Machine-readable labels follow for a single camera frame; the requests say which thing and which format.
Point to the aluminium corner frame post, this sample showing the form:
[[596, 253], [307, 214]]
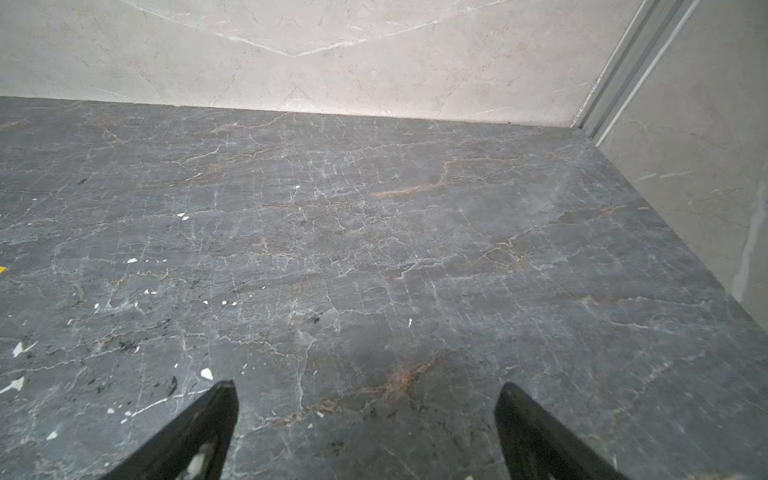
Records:
[[650, 33]]

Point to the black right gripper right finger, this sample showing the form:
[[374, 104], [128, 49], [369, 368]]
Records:
[[536, 445]]

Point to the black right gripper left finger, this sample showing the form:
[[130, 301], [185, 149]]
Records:
[[193, 445]]

